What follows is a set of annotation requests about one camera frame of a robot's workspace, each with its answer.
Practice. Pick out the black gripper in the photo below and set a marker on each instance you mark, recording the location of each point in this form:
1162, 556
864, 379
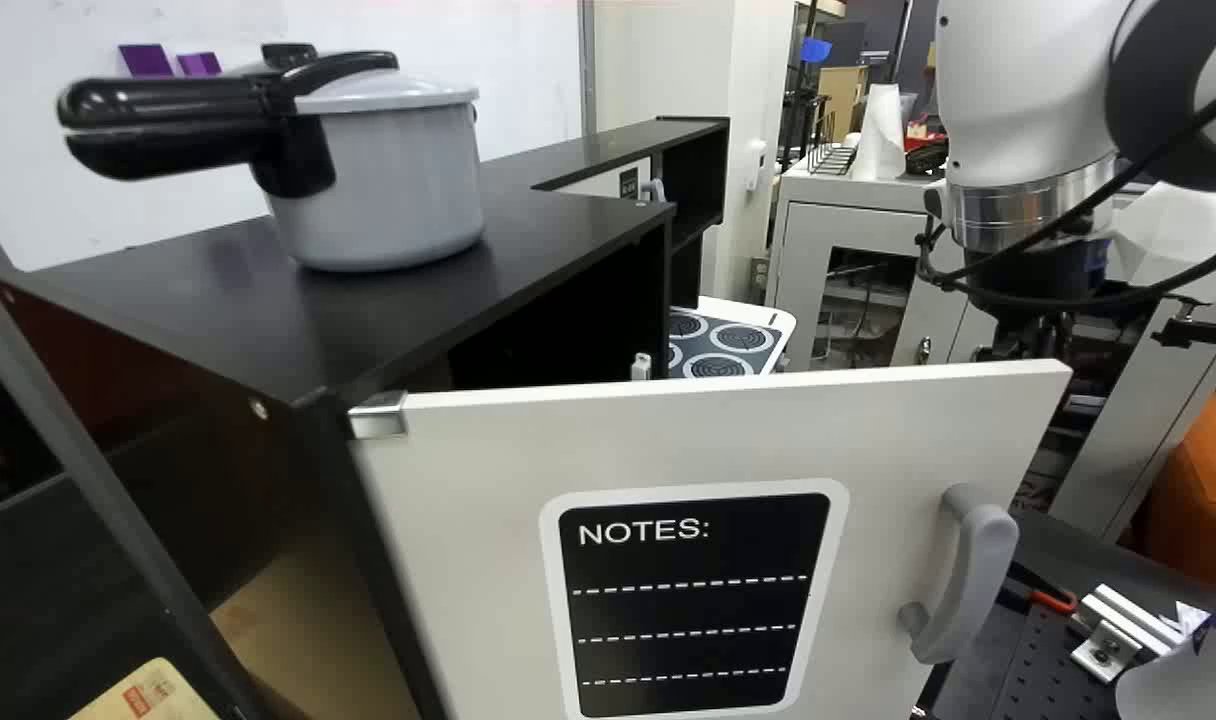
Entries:
1047, 284

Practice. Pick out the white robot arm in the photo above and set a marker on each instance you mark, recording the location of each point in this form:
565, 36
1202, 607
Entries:
1023, 95

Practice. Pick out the white door with notes panel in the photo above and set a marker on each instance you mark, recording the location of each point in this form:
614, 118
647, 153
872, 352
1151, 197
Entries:
474, 533

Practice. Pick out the white paper roll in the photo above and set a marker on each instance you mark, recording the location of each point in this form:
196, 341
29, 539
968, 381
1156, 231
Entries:
880, 132

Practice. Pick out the white lab cabinet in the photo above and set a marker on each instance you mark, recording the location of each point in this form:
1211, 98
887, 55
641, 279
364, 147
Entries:
801, 265

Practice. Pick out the orange chair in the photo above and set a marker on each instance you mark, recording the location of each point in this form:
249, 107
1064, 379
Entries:
1211, 506

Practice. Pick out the black clamp with orange grip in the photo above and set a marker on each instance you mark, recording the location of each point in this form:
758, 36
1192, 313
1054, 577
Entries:
1050, 600

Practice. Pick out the black toy kitchen cabinet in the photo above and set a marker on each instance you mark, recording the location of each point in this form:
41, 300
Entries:
370, 292

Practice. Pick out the purple magnet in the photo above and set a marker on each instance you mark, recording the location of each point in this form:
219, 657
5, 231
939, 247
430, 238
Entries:
196, 61
144, 61

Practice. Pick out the black tripod leg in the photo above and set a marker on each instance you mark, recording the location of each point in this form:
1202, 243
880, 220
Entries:
88, 466

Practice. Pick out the tan labelled box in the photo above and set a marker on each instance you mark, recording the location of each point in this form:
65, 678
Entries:
148, 699

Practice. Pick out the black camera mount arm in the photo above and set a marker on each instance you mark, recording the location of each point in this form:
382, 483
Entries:
1202, 332

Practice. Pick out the small aluminium bracket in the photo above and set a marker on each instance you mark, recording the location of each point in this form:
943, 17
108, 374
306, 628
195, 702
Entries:
1131, 627

